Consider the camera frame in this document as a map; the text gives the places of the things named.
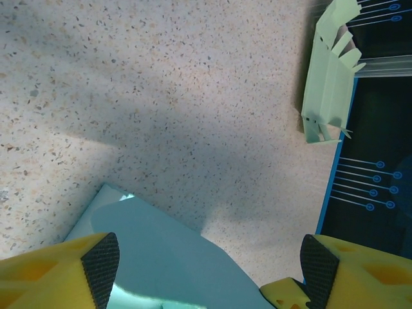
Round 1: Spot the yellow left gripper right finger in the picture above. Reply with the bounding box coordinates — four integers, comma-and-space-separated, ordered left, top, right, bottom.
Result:
299, 234, 412, 309

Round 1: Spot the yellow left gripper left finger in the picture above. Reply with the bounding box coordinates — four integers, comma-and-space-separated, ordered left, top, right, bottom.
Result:
0, 232, 122, 309

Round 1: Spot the light green paper box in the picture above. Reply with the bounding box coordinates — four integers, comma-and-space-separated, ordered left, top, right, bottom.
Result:
301, 0, 368, 145

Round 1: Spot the aluminium frame post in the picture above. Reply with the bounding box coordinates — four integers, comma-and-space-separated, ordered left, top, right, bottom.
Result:
353, 53, 412, 79

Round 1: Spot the light blue paper box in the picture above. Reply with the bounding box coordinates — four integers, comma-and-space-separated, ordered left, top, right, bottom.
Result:
64, 183, 270, 309

